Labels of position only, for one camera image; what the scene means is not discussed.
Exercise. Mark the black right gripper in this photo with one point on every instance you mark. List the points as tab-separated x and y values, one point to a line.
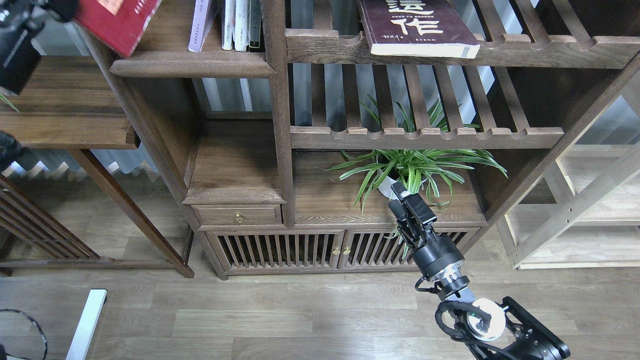
437	257

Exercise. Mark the white paperback book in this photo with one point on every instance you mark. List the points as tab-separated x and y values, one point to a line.
202	21

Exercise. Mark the red paperback book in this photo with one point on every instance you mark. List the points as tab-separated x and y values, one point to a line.
120	24

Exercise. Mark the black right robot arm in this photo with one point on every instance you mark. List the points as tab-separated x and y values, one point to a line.
491	331

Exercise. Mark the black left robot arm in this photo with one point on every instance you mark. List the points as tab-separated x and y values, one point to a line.
18	57

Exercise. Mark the dark wooden side shelf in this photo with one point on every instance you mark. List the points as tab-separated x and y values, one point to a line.
68	105

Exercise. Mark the white plant pot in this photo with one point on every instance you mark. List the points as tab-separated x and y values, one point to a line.
387	187

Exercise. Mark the green spider plant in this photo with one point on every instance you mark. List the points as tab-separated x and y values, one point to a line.
428	170

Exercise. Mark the right slatted cabinet door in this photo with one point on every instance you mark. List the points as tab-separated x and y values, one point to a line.
373	250

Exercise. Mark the slatted cabinet door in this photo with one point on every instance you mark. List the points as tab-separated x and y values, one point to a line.
373	250
277	252

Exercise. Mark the dark wooden bookshelf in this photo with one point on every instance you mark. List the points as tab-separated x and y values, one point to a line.
248	128

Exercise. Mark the dark maroon book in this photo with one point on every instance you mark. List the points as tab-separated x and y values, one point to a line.
419	28

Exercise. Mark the left slatted cabinet door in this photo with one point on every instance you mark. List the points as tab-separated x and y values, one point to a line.
277	252

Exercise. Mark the light wooden rack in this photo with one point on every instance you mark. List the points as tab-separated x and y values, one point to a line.
593	220

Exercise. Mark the white upright book middle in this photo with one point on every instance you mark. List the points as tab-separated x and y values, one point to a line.
241	25

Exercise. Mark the white upright book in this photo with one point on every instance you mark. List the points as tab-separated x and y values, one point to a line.
228	11
241	25

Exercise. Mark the dark upright book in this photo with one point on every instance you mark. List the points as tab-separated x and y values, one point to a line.
254	28

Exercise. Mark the white upright book left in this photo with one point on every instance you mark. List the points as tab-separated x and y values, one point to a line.
228	11

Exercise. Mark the white metal table leg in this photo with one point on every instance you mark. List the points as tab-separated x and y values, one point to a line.
87	324

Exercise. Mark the dark slatted wooden panel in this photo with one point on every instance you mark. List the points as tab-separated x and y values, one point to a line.
28	222

